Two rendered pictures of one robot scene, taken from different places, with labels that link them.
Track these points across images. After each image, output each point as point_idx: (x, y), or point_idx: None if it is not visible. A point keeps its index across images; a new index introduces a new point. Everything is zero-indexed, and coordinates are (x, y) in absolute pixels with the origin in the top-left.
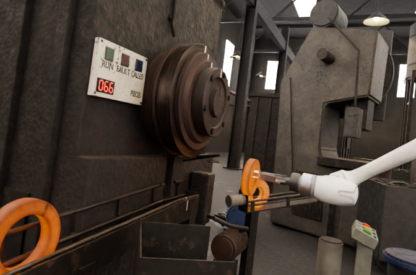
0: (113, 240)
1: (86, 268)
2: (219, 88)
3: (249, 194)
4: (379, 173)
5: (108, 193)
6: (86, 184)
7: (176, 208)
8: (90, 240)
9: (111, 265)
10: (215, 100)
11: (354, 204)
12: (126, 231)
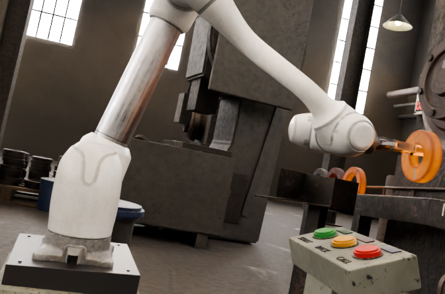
0: (371, 202)
1: (357, 210)
2: (442, 61)
3: (406, 177)
4: (286, 87)
5: (407, 183)
6: (395, 173)
7: (426, 204)
8: (362, 195)
9: (406, 246)
10: (434, 77)
11: (290, 140)
12: (379, 200)
